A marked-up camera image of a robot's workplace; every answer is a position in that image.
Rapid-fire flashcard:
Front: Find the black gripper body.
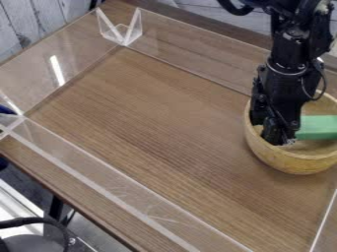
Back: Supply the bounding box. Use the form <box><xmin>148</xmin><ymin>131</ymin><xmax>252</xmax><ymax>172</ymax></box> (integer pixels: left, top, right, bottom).
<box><xmin>250</xmin><ymin>57</ymin><xmax>323</xmax><ymax>126</ymax></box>

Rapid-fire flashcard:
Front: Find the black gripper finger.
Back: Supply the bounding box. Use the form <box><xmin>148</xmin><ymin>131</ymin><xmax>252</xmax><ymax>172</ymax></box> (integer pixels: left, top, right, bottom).
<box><xmin>260</xmin><ymin>117</ymin><xmax>299</xmax><ymax>146</ymax></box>

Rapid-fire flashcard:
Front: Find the green rectangular block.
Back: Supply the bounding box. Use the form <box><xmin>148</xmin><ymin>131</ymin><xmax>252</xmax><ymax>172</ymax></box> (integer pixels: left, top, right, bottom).
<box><xmin>294</xmin><ymin>115</ymin><xmax>337</xmax><ymax>140</ymax></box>

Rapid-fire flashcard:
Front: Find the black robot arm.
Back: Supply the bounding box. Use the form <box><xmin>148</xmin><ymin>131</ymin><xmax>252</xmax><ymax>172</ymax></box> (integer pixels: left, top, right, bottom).
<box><xmin>248</xmin><ymin>0</ymin><xmax>334</xmax><ymax>146</ymax></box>

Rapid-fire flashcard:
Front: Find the light wooden bowl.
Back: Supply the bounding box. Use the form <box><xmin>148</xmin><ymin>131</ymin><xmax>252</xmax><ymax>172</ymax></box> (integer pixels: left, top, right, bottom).
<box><xmin>243</xmin><ymin>90</ymin><xmax>337</xmax><ymax>175</ymax></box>

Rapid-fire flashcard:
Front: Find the black table leg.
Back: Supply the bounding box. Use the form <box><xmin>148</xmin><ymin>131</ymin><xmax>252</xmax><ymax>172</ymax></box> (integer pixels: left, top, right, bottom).
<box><xmin>48</xmin><ymin>196</ymin><xmax>64</xmax><ymax>221</ymax></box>

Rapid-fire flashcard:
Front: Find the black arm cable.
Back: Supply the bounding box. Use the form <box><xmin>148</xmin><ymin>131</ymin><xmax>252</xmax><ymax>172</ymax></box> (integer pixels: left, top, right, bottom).
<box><xmin>215</xmin><ymin>0</ymin><xmax>255</xmax><ymax>17</ymax></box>

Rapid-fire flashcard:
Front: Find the clear acrylic corner bracket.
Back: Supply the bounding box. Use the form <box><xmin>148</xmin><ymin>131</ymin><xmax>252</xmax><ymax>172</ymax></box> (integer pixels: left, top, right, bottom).
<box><xmin>94</xmin><ymin>8</ymin><xmax>141</xmax><ymax>46</ymax></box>

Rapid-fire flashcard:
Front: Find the clear acrylic tray wall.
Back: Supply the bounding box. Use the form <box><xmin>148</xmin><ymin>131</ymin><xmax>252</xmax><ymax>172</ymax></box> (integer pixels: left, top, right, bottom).
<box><xmin>0</xmin><ymin>0</ymin><xmax>337</xmax><ymax>252</ymax></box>

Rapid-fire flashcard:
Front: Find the grey metal base plate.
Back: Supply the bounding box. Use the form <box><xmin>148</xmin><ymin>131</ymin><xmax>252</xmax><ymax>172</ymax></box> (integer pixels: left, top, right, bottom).
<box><xmin>0</xmin><ymin>227</ymin><xmax>98</xmax><ymax>252</ymax></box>

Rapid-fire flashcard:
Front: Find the black cable loop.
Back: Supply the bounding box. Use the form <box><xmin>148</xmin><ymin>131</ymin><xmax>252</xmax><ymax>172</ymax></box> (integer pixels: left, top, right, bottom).
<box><xmin>0</xmin><ymin>217</ymin><xmax>70</xmax><ymax>252</ymax></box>

